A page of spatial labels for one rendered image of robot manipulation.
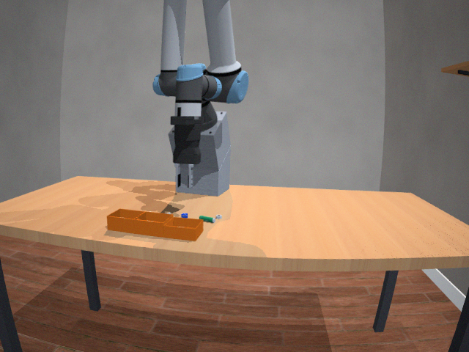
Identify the orange divided tray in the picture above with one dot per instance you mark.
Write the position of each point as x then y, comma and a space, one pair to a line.
157, 224

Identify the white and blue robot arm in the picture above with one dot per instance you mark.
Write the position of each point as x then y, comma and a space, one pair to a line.
191, 83

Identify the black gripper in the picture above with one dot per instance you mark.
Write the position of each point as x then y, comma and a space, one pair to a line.
187, 133

